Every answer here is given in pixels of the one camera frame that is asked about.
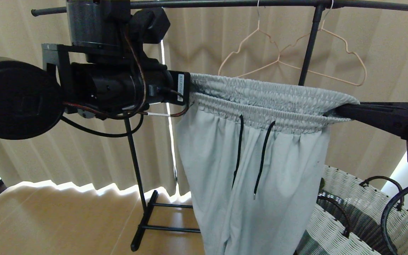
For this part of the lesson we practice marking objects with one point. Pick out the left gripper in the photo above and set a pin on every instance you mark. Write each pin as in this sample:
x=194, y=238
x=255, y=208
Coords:
x=175, y=88

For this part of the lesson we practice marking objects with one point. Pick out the pale grey shorts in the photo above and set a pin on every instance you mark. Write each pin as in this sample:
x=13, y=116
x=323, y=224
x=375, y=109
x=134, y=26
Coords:
x=278, y=177

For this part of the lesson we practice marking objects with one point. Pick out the pink clothes hanger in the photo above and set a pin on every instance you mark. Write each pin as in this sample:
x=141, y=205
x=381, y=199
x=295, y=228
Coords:
x=322, y=25
x=259, y=26

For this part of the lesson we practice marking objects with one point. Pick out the white laundry basket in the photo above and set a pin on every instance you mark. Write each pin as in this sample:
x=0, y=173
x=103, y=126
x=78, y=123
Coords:
x=367, y=198

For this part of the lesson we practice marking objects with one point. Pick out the black clothes rack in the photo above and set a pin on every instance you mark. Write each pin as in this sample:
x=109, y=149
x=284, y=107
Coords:
x=225, y=3

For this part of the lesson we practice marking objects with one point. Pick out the beige curtain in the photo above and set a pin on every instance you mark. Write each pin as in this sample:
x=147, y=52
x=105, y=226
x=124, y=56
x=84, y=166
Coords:
x=367, y=42

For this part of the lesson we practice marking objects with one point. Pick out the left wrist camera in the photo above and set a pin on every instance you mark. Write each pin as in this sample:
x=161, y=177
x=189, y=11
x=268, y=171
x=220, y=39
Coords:
x=151, y=24

